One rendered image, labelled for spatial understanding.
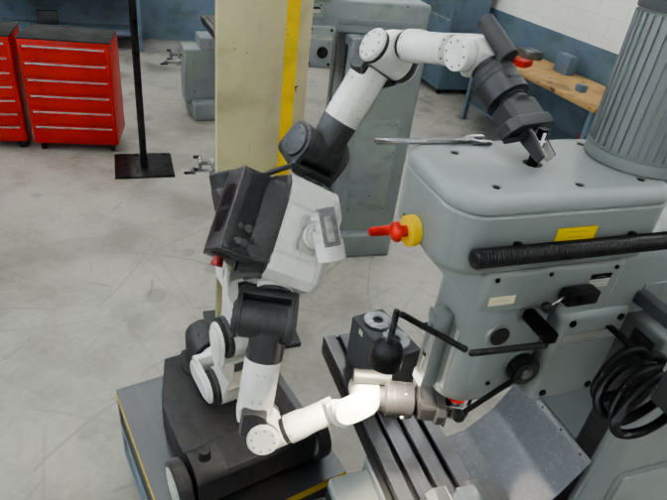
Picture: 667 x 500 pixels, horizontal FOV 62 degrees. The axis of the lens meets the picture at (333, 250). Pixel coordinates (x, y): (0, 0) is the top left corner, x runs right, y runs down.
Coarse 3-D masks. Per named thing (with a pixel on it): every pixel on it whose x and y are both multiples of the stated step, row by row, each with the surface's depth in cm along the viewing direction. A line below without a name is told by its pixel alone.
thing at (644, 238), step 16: (576, 240) 99; (592, 240) 100; (608, 240) 101; (624, 240) 102; (640, 240) 103; (656, 240) 104; (480, 256) 92; (496, 256) 92; (512, 256) 94; (528, 256) 94; (544, 256) 96; (560, 256) 97; (576, 256) 98; (592, 256) 100
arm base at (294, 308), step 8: (240, 288) 132; (248, 288) 132; (256, 288) 133; (240, 296) 130; (248, 296) 132; (256, 296) 132; (264, 296) 132; (272, 296) 132; (280, 296) 133; (288, 296) 133; (296, 296) 134; (240, 304) 128; (288, 304) 134; (296, 304) 132; (232, 312) 128; (296, 312) 130; (232, 320) 127; (288, 320) 129; (296, 320) 129; (232, 328) 127; (288, 328) 129; (232, 336) 130; (288, 336) 129; (288, 344) 132
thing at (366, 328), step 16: (352, 320) 183; (368, 320) 180; (384, 320) 181; (352, 336) 185; (368, 336) 176; (400, 336) 175; (352, 352) 187; (368, 352) 178; (416, 352) 173; (368, 368) 180
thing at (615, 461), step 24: (648, 336) 128; (552, 408) 161; (576, 408) 152; (576, 432) 153; (600, 432) 144; (600, 456) 146; (624, 456) 144; (648, 456) 149; (576, 480) 154; (600, 480) 149; (624, 480) 149; (648, 480) 154
